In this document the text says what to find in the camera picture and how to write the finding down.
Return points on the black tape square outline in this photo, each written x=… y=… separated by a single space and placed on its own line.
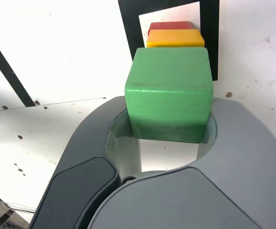
x=128 y=23

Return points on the yellow cube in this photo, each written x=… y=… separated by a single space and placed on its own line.
x=176 y=38

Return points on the red cube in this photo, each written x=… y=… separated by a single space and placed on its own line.
x=168 y=25

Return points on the green cube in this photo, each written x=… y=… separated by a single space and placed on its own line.
x=168 y=95

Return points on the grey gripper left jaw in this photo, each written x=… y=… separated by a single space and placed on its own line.
x=80 y=167

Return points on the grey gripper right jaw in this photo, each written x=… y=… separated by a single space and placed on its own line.
x=235 y=167

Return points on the black tape strip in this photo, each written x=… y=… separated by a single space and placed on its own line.
x=9 y=69

